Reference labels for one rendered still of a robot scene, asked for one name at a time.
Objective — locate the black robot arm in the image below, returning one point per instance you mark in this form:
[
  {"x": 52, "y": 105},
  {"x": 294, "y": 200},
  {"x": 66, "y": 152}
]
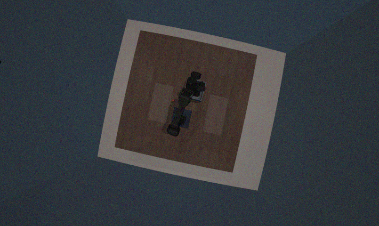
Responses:
[{"x": 184, "y": 99}]

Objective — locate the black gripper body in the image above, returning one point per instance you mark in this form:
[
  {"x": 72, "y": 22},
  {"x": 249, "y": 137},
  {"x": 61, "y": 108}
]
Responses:
[{"x": 197, "y": 76}]

